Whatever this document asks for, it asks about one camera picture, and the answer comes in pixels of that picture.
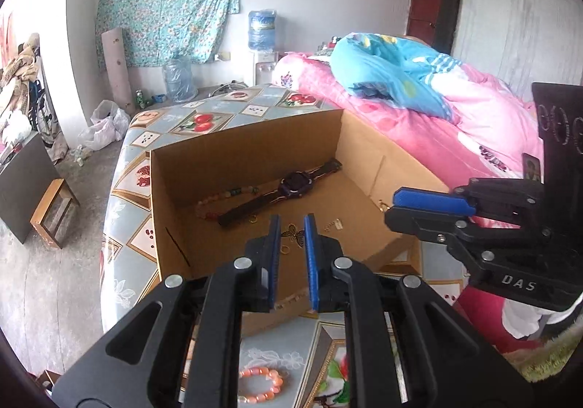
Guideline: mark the dark red wooden door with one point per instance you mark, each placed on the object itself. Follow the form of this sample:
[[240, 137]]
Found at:
[[428, 2]]

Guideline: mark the person's right hand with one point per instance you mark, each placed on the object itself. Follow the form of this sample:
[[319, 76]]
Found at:
[[524, 319]]

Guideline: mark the white water dispenser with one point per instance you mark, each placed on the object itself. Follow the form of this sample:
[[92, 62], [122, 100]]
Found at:
[[263, 66]]

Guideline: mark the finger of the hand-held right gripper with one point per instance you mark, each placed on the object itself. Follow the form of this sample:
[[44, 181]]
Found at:
[[423, 226], [432, 201]]

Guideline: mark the white plastic bag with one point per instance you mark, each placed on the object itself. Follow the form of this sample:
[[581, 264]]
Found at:
[[102, 128]]

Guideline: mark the blue patterned pillow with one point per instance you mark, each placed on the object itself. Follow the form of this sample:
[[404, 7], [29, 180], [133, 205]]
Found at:
[[378, 71]]

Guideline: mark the gold earring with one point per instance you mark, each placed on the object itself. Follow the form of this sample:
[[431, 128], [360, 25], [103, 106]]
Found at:
[[385, 206]]

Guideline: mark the brown cardboard box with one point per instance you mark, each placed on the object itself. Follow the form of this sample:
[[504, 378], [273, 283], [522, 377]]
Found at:
[[218, 175]]

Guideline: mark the blue water dispenser bottle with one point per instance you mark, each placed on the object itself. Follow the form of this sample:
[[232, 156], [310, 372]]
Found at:
[[263, 30]]

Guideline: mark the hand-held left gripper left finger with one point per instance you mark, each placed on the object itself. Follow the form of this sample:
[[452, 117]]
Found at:
[[273, 262]]

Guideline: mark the green can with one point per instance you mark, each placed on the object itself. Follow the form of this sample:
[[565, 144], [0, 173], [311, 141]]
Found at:
[[140, 98]]

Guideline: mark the white panelled wardrobe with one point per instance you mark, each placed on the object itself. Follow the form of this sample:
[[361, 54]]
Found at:
[[514, 12]]

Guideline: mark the fruit print tablecloth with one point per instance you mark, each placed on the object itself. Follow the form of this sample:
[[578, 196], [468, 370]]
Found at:
[[136, 171]]

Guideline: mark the teal floral wall cloth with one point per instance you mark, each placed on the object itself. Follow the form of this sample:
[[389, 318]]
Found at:
[[168, 2]]

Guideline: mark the clear empty water jug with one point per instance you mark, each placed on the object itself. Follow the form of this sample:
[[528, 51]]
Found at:
[[180, 80]]

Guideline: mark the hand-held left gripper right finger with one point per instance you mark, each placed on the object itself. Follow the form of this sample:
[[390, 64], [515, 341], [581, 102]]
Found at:
[[312, 262]]

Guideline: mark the dark grey cabinet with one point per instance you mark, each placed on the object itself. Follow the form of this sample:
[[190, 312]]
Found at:
[[25, 189]]

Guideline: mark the white wall socket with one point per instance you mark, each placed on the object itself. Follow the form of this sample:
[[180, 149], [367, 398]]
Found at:
[[222, 56]]

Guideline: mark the wooden stool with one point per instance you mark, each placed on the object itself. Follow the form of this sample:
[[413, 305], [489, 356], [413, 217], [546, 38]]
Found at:
[[38, 219]]

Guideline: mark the pile of clothes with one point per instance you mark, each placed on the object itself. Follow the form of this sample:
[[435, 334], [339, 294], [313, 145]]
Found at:
[[16, 80]]

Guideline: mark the wheelchair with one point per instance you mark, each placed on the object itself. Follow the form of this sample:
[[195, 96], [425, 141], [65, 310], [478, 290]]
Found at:
[[43, 116]]

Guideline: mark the pink floral quilt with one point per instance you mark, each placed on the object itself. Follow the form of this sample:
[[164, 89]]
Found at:
[[410, 135]]

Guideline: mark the dark purple smart watch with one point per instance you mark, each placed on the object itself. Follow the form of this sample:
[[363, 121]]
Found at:
[[294, 185]]

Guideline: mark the green fleece cloth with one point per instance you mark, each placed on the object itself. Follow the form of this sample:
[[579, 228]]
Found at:
[[555, 353]]

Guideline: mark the gold butterfly ornament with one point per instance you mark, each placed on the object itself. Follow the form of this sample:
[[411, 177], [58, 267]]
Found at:
[[294, 236]]

